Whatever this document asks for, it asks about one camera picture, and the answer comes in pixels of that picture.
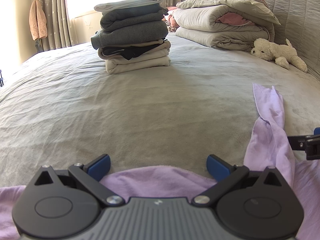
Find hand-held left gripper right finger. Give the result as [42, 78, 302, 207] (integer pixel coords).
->
[192, 154, 285, 205]

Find white plush dog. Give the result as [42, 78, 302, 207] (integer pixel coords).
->
[251, 38, 308, 73]

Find stack of folded clothes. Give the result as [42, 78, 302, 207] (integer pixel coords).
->
[90, 0, 172, 75]

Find purple pants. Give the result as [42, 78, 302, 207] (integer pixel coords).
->
[0, 82, 320, 240]

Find grey bed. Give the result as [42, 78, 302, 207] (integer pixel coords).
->
[0, 31, 320, 188]

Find pink pillow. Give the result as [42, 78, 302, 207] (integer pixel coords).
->
[164, 6, 179, 18]

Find grey quilted headboard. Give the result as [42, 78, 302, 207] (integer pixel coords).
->
[250, 0, 320, 80]

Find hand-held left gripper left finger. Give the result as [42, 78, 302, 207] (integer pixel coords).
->
[34, 154, 123, 207]

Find pink hanging garment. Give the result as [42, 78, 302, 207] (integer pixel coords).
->
[29, 0, 48, 41]

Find brown patterned cloth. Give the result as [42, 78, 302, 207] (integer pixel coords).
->
[165, 17, 179, 32]

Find folded light grey quilt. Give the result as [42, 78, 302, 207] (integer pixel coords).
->
[172, 4, 275, 50]

